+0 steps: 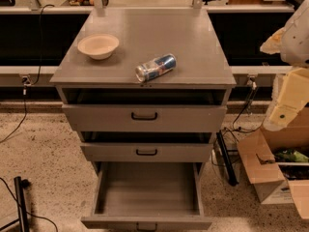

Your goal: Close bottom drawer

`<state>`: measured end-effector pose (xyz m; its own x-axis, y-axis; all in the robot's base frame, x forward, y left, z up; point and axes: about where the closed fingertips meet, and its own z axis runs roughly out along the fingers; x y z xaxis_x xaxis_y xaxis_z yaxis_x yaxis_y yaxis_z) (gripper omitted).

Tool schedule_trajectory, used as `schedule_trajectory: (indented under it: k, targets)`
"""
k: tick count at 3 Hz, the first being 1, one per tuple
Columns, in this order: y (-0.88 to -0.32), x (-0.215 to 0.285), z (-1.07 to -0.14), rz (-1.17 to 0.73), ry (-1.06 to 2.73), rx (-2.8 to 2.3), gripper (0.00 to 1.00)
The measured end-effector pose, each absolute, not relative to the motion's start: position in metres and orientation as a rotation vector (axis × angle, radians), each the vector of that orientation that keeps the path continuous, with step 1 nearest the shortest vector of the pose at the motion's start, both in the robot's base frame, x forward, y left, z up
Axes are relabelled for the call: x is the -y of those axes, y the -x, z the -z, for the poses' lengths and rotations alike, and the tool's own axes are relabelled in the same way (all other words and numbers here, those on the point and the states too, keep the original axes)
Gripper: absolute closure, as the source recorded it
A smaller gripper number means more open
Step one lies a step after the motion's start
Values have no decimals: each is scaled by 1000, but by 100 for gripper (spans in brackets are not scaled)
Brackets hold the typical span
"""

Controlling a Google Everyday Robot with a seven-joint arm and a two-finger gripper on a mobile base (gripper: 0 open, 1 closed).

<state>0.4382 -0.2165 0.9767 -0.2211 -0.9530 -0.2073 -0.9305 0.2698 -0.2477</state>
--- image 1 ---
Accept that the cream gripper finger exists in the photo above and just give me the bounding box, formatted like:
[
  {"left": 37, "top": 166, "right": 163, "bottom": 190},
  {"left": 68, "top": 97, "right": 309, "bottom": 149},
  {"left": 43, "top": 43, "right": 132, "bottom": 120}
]
[
  {"left": 269, "top": 68, "right": 309, "bottom": 128},
  {"left": 260, "top": 28, "right": 284, "bottom": 55}
]

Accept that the grey bottom drawer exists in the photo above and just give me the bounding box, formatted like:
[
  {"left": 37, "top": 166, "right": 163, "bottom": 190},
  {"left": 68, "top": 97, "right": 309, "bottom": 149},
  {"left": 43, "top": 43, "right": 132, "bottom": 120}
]
[{"left": 81, "top": 162, "right": 211, "bottom": 232}]

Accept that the grey drawer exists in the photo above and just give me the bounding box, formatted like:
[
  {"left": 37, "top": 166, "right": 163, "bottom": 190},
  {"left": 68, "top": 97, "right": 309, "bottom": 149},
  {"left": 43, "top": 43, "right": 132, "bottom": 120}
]
[
  {"left": 81, "top": 132, "right": 212, "bottom": 162},
  {"left": 81, "top": 162, "right": 211, "bottom": 232},
  {"left": 63, "top": 104, "right": 227, "bottom": 132}
]

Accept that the grey drawer cabinet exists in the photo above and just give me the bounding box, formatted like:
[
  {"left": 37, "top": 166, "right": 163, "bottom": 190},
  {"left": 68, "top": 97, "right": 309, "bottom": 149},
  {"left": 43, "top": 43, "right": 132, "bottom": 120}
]
[{"left": 49, "top": 7, "right": 238, "bottom": 176}]

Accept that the grey top drawer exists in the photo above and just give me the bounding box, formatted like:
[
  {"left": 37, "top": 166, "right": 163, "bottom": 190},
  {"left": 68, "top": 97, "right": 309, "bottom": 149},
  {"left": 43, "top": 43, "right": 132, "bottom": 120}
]
[{"left": 63, "top": 104, "right": 227, "bottom": 132}]

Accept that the grey middle drawer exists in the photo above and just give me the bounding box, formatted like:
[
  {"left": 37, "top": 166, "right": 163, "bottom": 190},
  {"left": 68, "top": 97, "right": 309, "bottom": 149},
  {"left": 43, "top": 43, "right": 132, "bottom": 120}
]
[{"left": 81, "top": 132, "right": 212, "bottom": 162}]

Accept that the green bag in box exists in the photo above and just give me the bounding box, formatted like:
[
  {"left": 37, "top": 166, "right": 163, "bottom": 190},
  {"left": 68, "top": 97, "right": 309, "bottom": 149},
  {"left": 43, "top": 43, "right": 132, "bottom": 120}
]
[{"left": 274, "top": 149, "right": 309, "bottom": 163}]

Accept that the brown cardboard box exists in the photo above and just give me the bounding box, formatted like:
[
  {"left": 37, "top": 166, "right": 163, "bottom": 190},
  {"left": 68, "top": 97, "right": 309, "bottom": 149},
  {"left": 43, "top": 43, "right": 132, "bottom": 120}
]
[{"left": 238, "top": 107, "right": 309, "bottom": 220}]

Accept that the black bar leaning right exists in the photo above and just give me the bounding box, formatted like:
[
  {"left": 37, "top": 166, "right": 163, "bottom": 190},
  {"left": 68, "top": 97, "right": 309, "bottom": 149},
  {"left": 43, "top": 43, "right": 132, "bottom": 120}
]
[{"left": 216, "top": 131, "right": 239, "bottom": 187}]

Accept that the blue silver drink can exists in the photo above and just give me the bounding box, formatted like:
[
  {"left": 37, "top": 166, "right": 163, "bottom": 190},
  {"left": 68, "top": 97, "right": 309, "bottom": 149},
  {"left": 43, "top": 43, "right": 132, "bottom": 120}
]
[{"left": 135, "top": 54, "right": 177, "bottom": 82}]

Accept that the white paper bowl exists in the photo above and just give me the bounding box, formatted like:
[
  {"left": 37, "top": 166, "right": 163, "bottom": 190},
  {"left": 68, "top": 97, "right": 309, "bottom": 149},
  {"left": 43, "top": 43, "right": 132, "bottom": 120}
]
[{"left": 77, "top": 34, "right": 120, "bottom": 60}]

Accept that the black stand on floor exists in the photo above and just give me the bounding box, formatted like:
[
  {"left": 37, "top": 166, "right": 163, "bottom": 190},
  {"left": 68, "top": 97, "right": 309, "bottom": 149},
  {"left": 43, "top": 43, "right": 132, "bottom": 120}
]
[{"left": 0, "top": 176, "right": 30, "bottom": 232}]

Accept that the black cable on left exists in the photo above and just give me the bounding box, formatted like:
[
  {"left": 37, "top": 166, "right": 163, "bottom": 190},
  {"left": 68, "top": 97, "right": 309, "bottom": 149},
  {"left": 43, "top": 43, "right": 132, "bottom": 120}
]
[{"left": 0, "top": 3, "right": 56, "bottom": 144}]

